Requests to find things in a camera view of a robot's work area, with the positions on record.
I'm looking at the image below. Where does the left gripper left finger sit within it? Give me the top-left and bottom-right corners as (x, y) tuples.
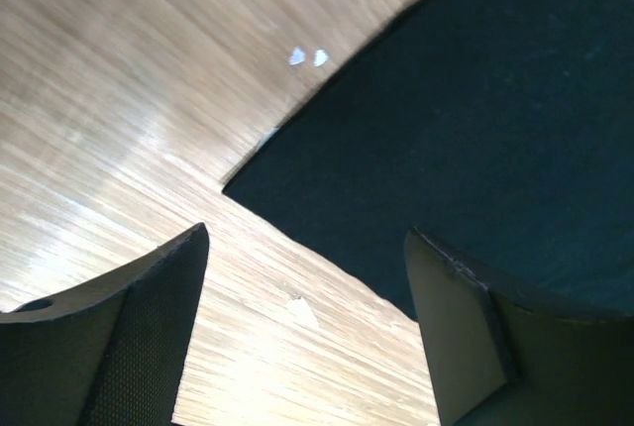
(1, 223), (209, 425)

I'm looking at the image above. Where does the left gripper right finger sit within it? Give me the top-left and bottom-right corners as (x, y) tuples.
(404, 230), (633, 425)

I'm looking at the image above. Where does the black t shirt blue logo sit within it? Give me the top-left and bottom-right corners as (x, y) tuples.
(224, 0), (633, 315)

